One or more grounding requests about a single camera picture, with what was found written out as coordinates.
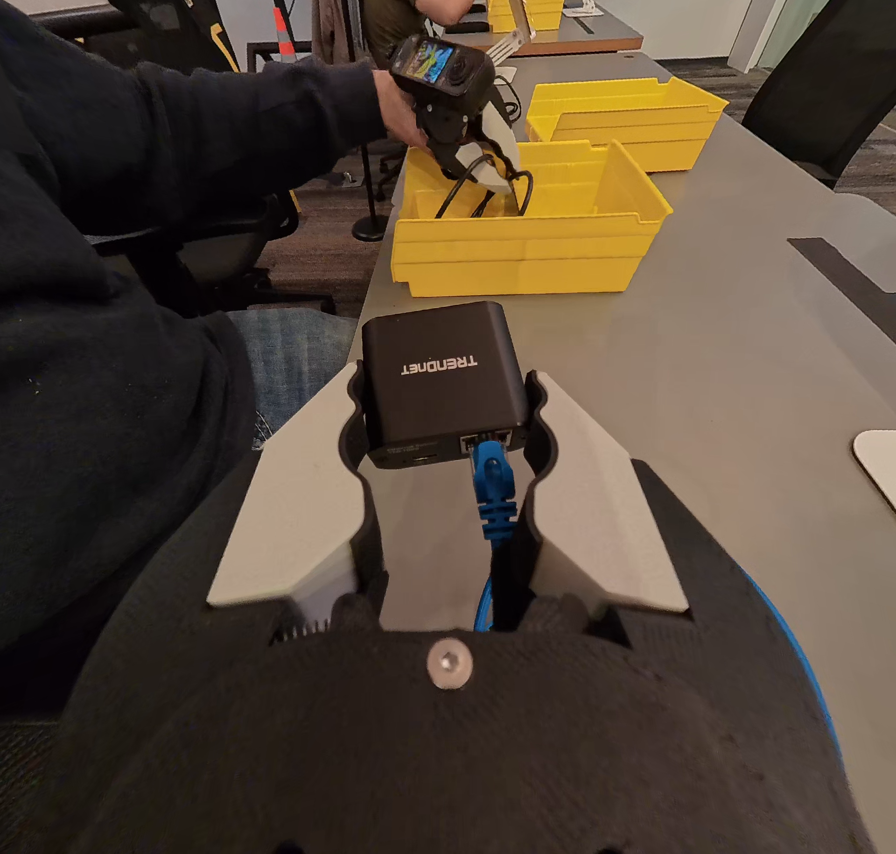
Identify brown hanging coat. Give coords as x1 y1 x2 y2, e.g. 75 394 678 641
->
311 0 365 65

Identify black mesh office chair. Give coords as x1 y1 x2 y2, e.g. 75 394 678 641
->
742 0 896 190

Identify blue ethernet cable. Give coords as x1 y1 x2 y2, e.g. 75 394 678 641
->
468 439 842 753

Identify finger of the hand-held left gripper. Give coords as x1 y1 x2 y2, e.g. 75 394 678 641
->
454 141 497 184
479 101 524 195

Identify black ethernet cable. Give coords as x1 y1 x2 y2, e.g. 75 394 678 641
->
434 154 535 219

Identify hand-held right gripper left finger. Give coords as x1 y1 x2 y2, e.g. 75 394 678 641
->
206 362 389 627

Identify person's blue jeans legs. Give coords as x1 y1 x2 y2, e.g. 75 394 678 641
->
227 308 359 452

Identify yellow plastic bin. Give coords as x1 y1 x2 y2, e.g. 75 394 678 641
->
390 138 674 299
525 75 730 173
485 0 567 34

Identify person's left forearm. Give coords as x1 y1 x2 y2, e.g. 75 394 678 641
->
126 59 385 193

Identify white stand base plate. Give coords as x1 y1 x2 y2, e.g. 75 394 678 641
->
852 430 896 512

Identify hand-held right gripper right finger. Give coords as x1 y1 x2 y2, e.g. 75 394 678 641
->
490 369 690 632

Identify black network switch box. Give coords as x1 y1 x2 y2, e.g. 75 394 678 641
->
360 301 531 470

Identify person's left hand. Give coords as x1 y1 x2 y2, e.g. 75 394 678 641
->
373 70 429 149

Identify orange traffic cone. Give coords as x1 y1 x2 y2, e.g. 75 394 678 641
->
271 7 298 64

